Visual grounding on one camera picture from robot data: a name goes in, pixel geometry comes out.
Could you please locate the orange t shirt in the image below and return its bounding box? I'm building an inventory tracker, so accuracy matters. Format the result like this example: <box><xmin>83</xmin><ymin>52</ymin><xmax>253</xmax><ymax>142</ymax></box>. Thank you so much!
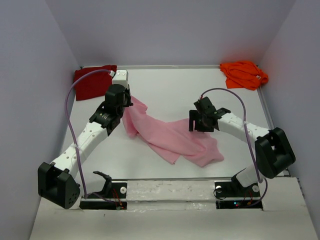
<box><xmin>219</xmin><ymin>61</ymin><xmax>269</xmax><ymax>91</ymax></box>

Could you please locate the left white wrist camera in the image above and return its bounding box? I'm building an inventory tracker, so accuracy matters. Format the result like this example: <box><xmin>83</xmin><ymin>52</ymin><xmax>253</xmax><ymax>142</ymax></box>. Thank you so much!
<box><xmin>112</xmin><ymin>70</ymin><xmax>129</xmax><ymax>89</ymax></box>

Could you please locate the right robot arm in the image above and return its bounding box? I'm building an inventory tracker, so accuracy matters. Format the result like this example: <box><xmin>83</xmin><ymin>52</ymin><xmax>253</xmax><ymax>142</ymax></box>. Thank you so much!
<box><xmin>189</xmin><ymin>97</ymin><xmax>296</xmax><ymax>196</ymax></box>

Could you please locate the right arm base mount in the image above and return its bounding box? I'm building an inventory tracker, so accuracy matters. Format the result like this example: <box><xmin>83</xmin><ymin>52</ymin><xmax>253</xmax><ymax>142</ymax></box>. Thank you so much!
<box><xmin>213</xmin><ymin>177</ymin><xmax>263</xmax><ymax>210</ymax></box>

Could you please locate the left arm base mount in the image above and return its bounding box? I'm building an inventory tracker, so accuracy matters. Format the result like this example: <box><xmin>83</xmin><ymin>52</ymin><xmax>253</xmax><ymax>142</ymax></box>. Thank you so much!
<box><xmin>79</xmin><ymin>171</ymin><xmax>128</xmax><ymax>211</ymax></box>

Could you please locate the dark red folded t shirt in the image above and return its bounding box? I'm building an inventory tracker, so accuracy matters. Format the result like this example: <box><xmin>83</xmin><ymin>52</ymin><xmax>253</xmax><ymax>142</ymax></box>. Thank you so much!
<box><xmin>73</xmin><ymin>65</ymin><xmax>118</xmax><ymax>101</ymax></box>

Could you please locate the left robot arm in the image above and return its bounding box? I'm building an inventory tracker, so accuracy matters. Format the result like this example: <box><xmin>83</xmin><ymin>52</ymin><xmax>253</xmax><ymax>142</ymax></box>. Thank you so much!
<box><xmin>37</xmin><ymin>83</ymin><xmax>133</xmax><ymax>209</ymax></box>

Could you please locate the pink t shirt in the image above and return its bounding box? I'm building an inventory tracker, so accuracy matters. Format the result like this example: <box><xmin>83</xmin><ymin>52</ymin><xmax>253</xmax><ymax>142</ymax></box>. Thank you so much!
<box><xmin>122</xmin><ymin>96</ymin><xmax>224</xmax><ymax>167</ymax></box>

